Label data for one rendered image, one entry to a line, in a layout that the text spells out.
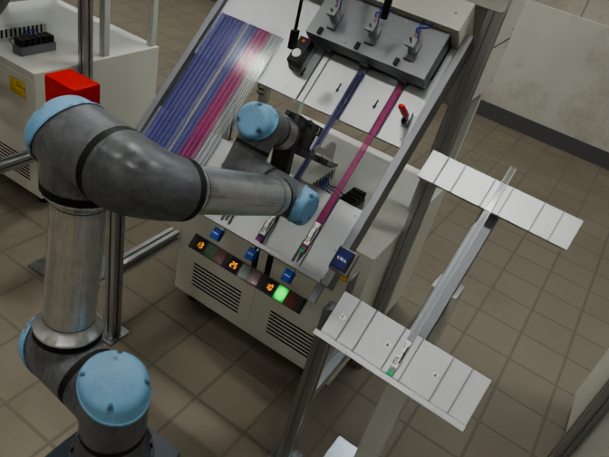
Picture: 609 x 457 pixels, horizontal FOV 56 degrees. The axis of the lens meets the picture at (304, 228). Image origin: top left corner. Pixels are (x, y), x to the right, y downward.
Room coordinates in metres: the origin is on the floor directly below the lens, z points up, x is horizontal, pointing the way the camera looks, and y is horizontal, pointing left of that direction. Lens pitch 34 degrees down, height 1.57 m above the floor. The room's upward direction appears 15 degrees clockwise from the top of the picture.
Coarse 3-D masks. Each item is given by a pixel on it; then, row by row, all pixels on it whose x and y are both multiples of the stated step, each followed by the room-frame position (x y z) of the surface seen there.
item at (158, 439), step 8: (152, 432) 0.67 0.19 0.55; (160, 440) 0.66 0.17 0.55; (56, 448) 0.59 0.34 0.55; (64, 448) 0.59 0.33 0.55; (160, 448) 0.64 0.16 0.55; (168, 448) 0.64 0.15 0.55; (48, 456) 0.57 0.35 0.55; (56, 456) 0.57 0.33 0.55; (64, 456) 0.58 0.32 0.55; (160, 456) 0.62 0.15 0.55; (168, 456) 0.63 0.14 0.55; (176, 456) 0.63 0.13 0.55
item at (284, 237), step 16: (224, 144) 1.34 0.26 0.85; (208, 160) 1.31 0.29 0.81; (224, 160) 1.30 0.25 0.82; (320, 192) 1.22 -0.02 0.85; (320, 208) 1.19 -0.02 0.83; (336, 208) 1.19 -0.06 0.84; (352, 208) 1.18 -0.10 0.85; (240, 224) 1.17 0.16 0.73; (256, 224) 1.17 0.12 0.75; (288, 224) 1.16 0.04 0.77; (304, 224) 1.16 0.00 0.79; (336, 224) 1.16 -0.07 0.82; (352, 224) 1.15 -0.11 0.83; (272, 240) 1.14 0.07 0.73; (288, 240) 1.13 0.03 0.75; (320, 240) 1.13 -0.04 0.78; (336, 240) 1.13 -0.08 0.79; (288, 256) 1.10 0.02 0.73; (304, 256) 1.10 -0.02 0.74; (320, 256) 1.10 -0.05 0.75; (320, 272) 1.07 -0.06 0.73
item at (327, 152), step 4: (328, 144) 1.23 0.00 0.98; (332, 144) 1.24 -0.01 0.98; (316, 148) 1.21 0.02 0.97; (320, 148) 1.22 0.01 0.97; (324, 148) 1.22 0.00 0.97; (328, 148) 1.23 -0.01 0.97; (332, 148) 1.24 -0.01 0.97; (316, 152) 1.21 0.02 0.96; (320, 152) 1.22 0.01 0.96; (324, 152) 1.22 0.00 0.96; (328, 152) 1.23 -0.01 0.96; (332, 152) 1.24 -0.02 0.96; (324, 156) 1.22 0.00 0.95; (328, 156) 1.23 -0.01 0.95; (332, 156) 1.23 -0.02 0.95; (328, 160) 1.22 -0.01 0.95; (332, 160) 1.23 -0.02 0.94; (328, 164) 1.22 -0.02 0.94; (332, 164) 1.23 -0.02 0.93; (336, 164) 1.25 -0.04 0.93
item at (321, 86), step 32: (256, 0) 1.65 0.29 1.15; (288, 0) 1.64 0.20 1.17; (320, 0) 1.63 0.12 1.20; (288, 32) 1.56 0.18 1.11; (320, 64) 1.48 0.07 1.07; (352, 64) 1.47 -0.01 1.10; (448, 64) 1.44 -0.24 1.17; (288, 96) 1.42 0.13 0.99; (320, 96) 1.41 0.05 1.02; (352, 96) 1.40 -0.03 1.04; (384, 96) 1.39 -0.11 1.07; (416, 96) 1.39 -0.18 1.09; (384, 128) 1.33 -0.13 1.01
